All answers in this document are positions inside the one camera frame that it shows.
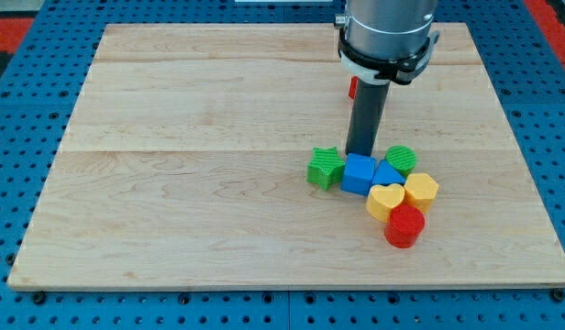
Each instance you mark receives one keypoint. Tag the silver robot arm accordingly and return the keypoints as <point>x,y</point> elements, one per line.
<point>383,41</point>

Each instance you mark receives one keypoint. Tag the yellow hexagon block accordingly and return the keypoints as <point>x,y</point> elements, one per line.
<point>420,191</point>

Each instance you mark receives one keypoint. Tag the green star block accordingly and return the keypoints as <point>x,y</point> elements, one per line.
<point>325,168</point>

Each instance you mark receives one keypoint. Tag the blue cube block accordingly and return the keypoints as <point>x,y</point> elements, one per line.
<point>358,174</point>

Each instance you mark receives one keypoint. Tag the wooden board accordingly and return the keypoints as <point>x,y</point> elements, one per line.
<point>183,165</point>

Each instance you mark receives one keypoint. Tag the blue triangle block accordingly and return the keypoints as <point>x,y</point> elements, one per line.
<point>385,175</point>

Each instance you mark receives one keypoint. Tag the yellow heart block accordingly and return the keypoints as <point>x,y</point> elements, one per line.
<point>382,200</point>

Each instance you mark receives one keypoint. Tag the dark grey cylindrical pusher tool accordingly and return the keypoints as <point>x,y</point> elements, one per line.
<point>366,117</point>

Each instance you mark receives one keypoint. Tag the red block behind tool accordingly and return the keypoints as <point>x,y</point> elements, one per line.
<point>352,87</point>

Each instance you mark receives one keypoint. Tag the green cylinder block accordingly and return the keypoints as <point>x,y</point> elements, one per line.
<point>401,158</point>

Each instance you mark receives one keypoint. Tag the red cylinder block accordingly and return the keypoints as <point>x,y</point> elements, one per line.
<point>404,226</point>

